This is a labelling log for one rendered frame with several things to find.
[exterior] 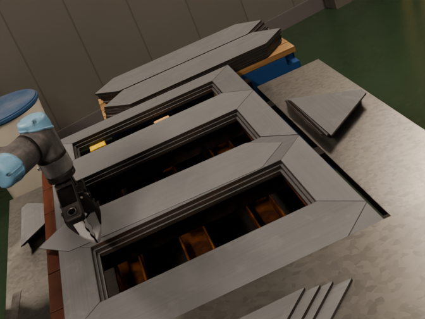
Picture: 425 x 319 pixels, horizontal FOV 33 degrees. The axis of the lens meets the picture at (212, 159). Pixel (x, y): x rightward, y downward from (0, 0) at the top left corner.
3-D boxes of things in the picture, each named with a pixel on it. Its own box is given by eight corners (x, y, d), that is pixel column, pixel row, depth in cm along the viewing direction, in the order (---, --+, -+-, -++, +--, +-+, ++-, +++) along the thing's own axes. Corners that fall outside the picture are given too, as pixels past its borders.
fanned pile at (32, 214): (55, 190, 272) (51, 182, 270) (61, 240, 237) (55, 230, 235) (25, 204, 271) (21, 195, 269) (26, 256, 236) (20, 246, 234)
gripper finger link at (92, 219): (106, 228, 185) (91, 200, 181) (109, 239, 180) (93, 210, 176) (95, 233, 185) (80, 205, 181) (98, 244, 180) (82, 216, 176)
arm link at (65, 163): (67, 156, 168) (35, 171, 167) (76, 171, 170) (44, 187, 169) (65, 144, 174) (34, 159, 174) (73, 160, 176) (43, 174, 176)
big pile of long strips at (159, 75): (263, 25, 317) (258, 12, 314) (294, 46, 281) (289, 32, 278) (98, 99, 311) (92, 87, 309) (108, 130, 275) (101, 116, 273)
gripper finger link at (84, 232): (95, 233, 185) (80, 205, 181) (98, 244, 180) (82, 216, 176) (84, 238, 185) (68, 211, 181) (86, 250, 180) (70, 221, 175)
